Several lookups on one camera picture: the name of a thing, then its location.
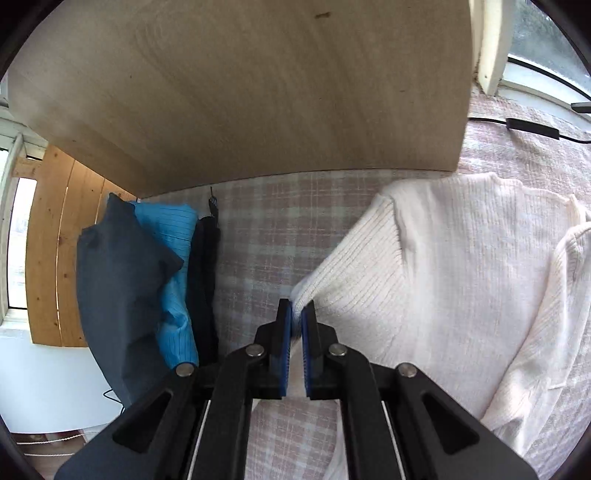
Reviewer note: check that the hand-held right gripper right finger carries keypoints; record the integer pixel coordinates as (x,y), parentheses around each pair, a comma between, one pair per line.
(307,355)

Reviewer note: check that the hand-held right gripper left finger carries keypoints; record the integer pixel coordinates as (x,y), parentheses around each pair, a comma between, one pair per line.
(285,350)

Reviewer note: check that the cream ribbed knit sweater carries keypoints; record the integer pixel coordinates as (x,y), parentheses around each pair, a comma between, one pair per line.
(438,277)

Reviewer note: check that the black garment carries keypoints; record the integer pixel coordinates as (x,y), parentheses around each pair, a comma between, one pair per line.
(203,277)

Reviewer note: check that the pink plaid bedsheet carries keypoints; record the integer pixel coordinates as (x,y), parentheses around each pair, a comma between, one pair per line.
(268,240)

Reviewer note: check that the bright blue striped cloth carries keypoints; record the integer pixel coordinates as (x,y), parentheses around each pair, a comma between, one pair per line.
(178,230)

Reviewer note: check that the dark blue cloth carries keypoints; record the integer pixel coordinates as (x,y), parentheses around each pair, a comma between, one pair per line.
(120,286)

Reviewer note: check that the pine wood panel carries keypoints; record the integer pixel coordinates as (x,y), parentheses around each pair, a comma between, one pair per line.
(51,254)

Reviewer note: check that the light wooden board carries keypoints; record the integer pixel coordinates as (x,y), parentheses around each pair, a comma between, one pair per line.
(231,92)

